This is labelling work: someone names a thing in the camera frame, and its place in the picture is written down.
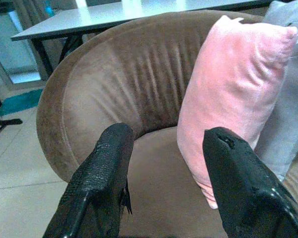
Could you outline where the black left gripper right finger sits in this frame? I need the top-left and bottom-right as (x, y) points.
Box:
(202, 126), (298, 238)

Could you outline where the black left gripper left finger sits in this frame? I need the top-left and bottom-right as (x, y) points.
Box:
(41, 122), (135, 238)

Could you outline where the grey square pillow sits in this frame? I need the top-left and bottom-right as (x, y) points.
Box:
(254, 0), (298, 183)

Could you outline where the pink plush pillow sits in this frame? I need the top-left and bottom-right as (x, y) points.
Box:
(176, 14), (298, 210)

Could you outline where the brown round velvet sofa chair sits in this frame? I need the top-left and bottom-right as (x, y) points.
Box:
(36, 9), (298, 238)

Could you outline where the teal floor mat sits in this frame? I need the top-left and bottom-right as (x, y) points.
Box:
(0, 88), (44, 118)

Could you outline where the white rectangular table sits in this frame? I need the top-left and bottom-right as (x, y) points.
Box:
(10, 0), (274, 82)

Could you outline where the black desk frame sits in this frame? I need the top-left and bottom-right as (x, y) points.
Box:
(0, 85), (23, 142)

